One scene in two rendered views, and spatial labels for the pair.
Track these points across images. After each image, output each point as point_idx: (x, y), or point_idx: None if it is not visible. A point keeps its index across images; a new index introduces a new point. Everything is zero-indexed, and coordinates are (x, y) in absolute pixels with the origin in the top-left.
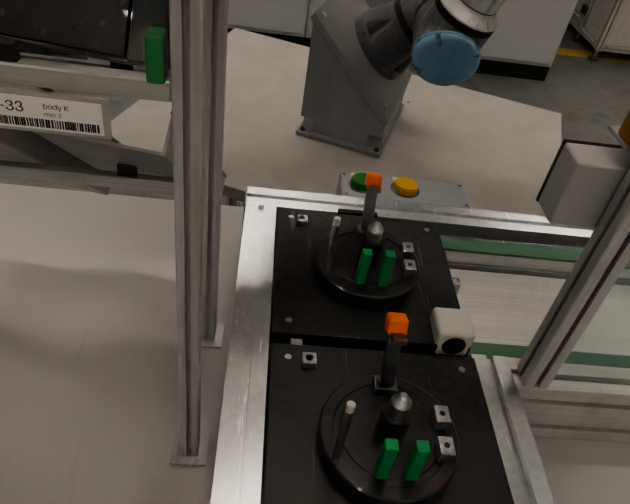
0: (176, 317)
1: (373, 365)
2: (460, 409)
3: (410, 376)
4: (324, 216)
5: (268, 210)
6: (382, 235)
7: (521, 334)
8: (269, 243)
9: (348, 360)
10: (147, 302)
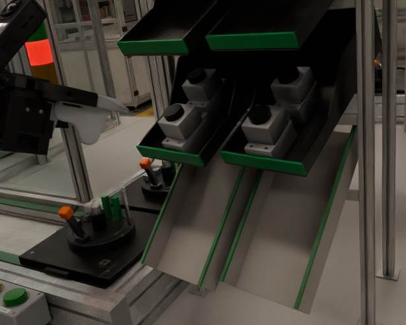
0: (214, 303)
1: (148, 203)
2: (131, 190)
3: (137, 199)
4: (84, 269)
5: (114, 287)
6: (73, 238)
7: (48, 233)
8: (138, 264)
9: (156, 206)
10: (229, 316)
